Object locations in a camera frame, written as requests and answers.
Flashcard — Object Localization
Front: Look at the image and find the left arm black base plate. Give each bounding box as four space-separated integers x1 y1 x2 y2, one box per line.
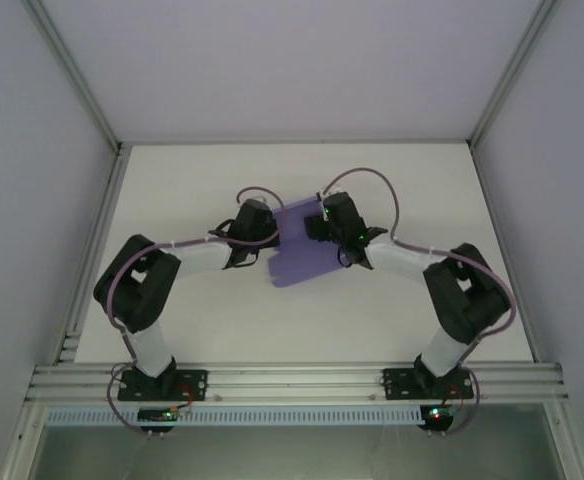
117 368 208 401

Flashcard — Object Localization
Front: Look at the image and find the aluminium table rail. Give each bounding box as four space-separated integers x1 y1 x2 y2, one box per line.
466 142 543 364
54 144 131 366

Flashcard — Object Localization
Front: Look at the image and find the light blue cable duct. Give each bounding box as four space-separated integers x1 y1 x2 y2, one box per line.
46 405 421 426

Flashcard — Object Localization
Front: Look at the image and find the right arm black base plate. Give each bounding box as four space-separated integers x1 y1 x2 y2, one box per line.
381 367 476 401

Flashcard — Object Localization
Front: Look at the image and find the red wire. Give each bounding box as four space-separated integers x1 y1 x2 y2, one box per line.
178 383 197 414
444 384 467 409

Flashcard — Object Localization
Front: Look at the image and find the right aluminium table rail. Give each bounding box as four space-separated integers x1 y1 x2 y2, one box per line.
466 142 543 364

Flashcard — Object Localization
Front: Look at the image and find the left aluminium table rail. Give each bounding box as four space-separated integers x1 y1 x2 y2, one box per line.
54 144 131 366

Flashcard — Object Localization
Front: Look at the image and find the left aluminium frame post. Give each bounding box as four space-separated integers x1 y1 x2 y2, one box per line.
26 0 124 151

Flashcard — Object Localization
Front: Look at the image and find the left red wire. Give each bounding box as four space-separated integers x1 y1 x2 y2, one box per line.
178 383 197 414

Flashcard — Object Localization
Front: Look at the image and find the circuit board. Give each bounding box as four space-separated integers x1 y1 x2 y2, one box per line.
421 405 456 426
138 407 179 424

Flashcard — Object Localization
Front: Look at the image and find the purple cloth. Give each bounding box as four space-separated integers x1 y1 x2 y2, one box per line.
266 197 346 290

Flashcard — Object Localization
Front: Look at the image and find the right red wire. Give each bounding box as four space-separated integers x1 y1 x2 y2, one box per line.
444 384 467 409

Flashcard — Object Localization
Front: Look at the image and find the aluminium mounting rail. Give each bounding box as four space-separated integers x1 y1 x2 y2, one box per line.
25 362 571 401

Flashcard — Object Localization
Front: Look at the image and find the aluminium frame post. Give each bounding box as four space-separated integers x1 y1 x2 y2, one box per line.
466 0 563 147
26 0 124 151

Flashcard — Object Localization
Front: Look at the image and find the right circuit board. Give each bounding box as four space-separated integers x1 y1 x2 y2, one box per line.
421 405 456 426

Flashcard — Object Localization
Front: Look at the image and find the left circuit board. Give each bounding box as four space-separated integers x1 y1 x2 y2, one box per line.
138 407 179 424

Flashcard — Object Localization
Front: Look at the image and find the right aluminium frame post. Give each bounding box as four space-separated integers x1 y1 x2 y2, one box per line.
466 0 563 147

